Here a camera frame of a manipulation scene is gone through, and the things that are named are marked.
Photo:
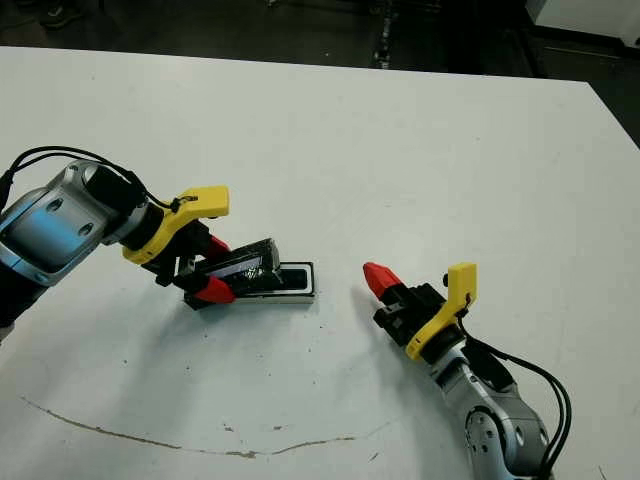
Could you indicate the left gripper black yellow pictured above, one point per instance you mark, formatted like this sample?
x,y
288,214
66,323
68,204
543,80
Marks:
x,y
175,235

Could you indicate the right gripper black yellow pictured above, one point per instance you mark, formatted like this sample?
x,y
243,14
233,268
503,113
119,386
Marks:
x,y
420,315

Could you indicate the black box lid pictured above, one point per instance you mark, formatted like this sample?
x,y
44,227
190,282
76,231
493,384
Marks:
x,y
250,265

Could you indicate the black camera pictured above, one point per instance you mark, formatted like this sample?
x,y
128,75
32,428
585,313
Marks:
x,y
295,280

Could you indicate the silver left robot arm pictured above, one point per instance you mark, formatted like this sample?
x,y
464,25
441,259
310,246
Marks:
x,y
50,235

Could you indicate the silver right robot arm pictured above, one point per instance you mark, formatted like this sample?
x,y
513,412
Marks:
x,y
500,425

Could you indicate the dark shoe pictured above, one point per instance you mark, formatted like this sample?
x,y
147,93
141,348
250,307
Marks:
x,y
65,16

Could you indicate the white cabinet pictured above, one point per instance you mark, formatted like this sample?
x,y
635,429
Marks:
x,y
590,20

